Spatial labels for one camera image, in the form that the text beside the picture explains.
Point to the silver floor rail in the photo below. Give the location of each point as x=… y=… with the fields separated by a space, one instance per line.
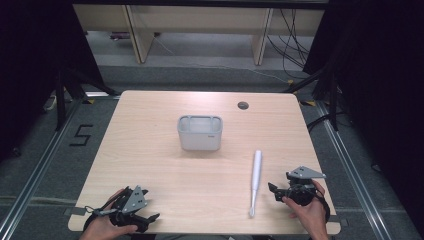
x=353 y=173
x=36 y=173

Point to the person's right hand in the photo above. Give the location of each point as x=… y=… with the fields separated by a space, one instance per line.
x=310 y=216

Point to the yellow floor tape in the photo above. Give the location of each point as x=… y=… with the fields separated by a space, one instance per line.
x=308 y=103

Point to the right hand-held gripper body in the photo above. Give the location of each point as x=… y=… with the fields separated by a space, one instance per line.
x=301 y=186

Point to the black curtain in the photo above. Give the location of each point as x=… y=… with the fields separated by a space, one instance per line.
x=36 y=66
x=376 y=83

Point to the grey plastic toothbrush holder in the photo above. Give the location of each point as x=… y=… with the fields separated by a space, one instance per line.
x=200 y=138

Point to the beige wooden background desk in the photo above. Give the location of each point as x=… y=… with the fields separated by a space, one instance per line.
x=200 y=20

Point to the black metal stand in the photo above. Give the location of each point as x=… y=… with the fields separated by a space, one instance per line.
x=328 y=96
x=66 y=93

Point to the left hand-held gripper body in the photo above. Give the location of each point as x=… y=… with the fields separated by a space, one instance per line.
x=131 y=203

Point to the person's left hand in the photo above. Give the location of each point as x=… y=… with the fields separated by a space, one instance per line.
x=103 y=228

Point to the white electric toothbrush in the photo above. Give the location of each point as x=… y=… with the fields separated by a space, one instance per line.
x=256 y=170

